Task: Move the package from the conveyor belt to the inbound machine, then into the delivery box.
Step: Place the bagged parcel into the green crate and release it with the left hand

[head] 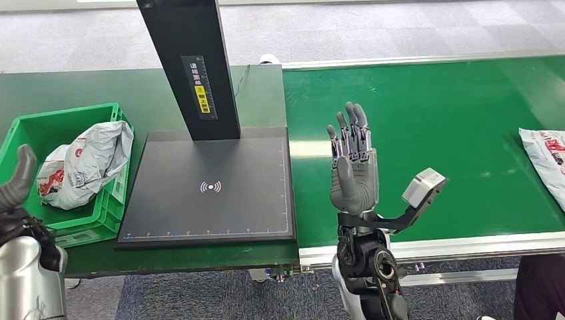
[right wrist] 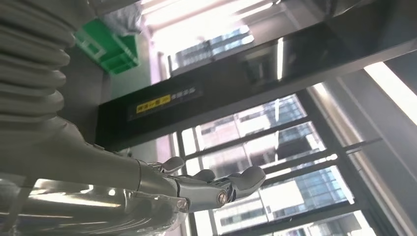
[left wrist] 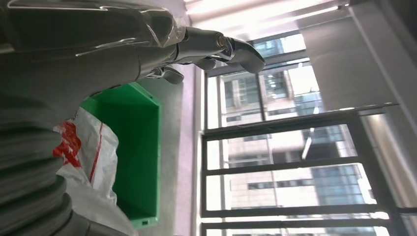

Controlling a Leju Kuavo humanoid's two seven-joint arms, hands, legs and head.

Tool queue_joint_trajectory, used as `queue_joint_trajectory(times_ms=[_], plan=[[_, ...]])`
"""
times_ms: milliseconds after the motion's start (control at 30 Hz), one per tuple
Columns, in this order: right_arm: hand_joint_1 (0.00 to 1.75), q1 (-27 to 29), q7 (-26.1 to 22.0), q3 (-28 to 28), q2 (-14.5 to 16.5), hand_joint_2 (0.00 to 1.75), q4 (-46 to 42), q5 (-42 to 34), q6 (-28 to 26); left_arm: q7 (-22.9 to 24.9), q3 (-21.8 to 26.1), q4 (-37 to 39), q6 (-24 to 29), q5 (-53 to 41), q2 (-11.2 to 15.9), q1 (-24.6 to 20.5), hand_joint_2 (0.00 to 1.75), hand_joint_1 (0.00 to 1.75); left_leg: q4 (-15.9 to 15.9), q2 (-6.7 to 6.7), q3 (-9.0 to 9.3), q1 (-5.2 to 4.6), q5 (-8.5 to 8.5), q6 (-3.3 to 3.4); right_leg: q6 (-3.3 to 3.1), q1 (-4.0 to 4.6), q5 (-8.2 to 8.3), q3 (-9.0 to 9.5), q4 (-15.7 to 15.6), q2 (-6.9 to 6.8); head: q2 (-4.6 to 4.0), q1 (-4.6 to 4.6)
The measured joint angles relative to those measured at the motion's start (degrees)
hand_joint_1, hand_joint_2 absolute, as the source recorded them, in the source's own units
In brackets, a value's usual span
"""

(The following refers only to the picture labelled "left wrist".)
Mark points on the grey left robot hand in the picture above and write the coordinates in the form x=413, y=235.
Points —
x=81, y=49

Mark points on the white poly mailer package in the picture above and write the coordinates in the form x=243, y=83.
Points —
x=94, y=153

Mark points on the green plastic crate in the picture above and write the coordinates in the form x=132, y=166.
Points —
x=137, y=146

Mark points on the grey roller blind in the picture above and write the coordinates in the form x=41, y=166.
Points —
x=345, y=62

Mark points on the dark window frame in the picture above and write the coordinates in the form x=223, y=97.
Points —
x=280, y=166

